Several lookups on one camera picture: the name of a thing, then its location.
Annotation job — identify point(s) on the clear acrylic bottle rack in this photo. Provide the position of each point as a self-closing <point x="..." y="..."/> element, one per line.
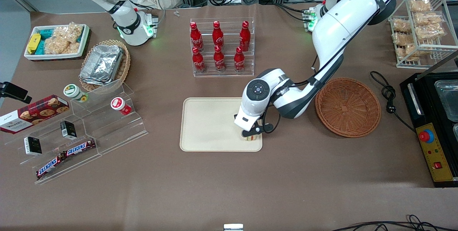
<point x="229" y="73"/>

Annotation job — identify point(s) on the black clamp device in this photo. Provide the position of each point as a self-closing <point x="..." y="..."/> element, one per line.
<point x="14" y="92"/>

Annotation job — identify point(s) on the stack of foil containers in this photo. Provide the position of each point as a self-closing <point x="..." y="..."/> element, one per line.
<point x="102" y="64"/>

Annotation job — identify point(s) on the small black white box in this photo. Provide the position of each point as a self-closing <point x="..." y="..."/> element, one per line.
<point x="33" y="146"/>
<point x="68" y="129"/>

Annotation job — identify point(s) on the red emergency stop button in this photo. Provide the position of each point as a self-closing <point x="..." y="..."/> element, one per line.
<point x="426" y="136"/>

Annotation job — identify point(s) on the beige plastic tray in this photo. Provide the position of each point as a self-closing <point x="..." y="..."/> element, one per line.
<point x="211" y="124"/>

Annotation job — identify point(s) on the white rectangular snack bin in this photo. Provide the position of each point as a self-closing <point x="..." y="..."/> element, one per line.
<point x="53" y="56"/>

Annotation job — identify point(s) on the clear acrylic step display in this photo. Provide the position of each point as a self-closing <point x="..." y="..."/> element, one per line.
<point x="111" y="130"/>

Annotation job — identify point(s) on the clear bag of fried snacks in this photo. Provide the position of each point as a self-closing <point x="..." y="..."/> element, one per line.
<point x="401" y="25"/>
<point x="420" y="4"/>
<point x="429" y="32"/>
<point x="406" y="52"/>
<point x="427" y="19"/>
<point x="402" y="39"/>

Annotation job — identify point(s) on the Snickers chocolate bar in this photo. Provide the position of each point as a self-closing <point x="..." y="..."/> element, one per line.
<point x="50" y="166"/>
<point x="80" y="147"/>

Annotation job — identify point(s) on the teal snack pack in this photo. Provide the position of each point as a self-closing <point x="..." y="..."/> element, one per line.
<point x="45" y="33"/>

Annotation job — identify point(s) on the yellow snack pack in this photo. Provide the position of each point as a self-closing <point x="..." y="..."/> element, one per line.
<point x="33" y="43"/>

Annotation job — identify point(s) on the round brown wicker basket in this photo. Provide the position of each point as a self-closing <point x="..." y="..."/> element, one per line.
<point x="347" y="109"/>

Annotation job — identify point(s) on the yellow control panel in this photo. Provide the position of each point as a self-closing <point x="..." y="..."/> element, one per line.
<point x="438" y="159"/>

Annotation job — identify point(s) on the foil trays in basket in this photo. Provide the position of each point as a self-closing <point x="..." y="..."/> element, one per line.
<point x="123" y="70"/>

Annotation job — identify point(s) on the red cola bottle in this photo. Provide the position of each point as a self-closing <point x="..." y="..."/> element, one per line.
<point x="218" y="37"/>
<point x="198" y="61"/>
<point x="244" y="38"/>
<point x="239" y="61"/>
<point x="219" y="61"/>
<point x="196" y="39"/>

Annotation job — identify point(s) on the red lid cup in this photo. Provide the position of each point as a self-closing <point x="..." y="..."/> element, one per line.
<point x="120" y="105"/>

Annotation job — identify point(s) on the clear bag of rice crackers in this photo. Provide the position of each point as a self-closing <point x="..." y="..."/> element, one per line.
<point x="62" y="41"/>

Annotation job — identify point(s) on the red tartan cookie box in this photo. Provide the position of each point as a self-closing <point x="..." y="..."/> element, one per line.
<point x="34" y="114"/>

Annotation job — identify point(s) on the black table machine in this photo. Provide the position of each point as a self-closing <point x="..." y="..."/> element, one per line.
<point x="445" y="141"/>

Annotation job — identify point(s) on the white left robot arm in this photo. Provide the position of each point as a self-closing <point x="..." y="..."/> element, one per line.
<point x="340" y="30"/>

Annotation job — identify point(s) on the triangular sandwich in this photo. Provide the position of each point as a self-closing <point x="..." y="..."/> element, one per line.
<point x="251" y="138"/>

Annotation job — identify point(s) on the steel pan insert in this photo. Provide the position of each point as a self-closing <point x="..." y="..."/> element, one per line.
<point x="447" y="102"/>

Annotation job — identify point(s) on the green lid cup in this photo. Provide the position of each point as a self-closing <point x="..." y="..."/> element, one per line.
<point x="74" y="92"/>

